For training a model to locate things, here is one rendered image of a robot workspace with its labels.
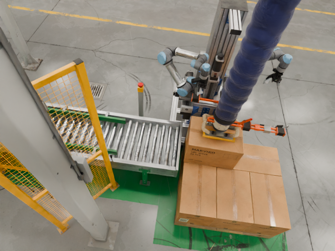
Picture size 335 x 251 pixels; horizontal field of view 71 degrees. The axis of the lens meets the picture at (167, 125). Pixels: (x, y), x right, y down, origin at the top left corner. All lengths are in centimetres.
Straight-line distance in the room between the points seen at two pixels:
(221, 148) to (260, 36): 130
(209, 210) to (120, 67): 311
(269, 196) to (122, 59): 354
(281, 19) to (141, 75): 323
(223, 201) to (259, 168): 66
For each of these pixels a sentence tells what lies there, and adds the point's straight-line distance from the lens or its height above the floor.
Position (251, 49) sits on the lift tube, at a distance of 177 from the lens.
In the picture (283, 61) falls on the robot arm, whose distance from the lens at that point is 233.
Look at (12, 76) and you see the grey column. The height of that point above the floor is 252.
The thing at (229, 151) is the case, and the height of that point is 94.
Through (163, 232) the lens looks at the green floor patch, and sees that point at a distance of 314.
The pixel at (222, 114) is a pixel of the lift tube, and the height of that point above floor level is 140.
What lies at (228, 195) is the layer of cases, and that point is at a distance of 283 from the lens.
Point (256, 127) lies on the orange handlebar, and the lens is 256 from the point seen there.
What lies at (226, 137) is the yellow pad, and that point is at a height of 108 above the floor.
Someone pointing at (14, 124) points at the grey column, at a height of 238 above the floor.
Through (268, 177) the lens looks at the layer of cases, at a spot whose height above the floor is 54.
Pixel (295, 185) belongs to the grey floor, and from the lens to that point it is 392.
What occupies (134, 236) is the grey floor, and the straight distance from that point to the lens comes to 313.
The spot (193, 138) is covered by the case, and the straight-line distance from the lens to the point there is 258.
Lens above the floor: 308
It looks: 55 degrees down
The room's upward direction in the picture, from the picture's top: 8 degrees clockwise
